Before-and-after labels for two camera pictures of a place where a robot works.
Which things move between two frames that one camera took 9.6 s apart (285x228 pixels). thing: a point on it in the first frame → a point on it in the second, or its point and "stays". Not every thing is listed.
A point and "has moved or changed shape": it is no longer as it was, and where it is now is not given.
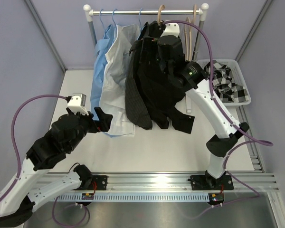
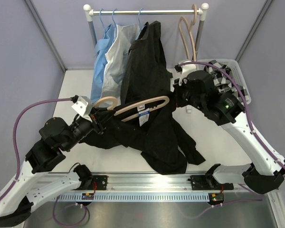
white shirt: (113, 97) stays
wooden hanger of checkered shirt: (188, 33) has moved or changed shape
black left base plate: (98, 183) stays
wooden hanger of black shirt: (162, 6) → (136, 105)
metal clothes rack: (201, 12) stays
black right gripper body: (150, 45) → (184, 97)
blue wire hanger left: (100, 20) stays
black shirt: (161, 83) → (157, 136)
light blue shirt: (101, 44) stays
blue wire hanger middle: (112, 18) stays
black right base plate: (207, 182) stays
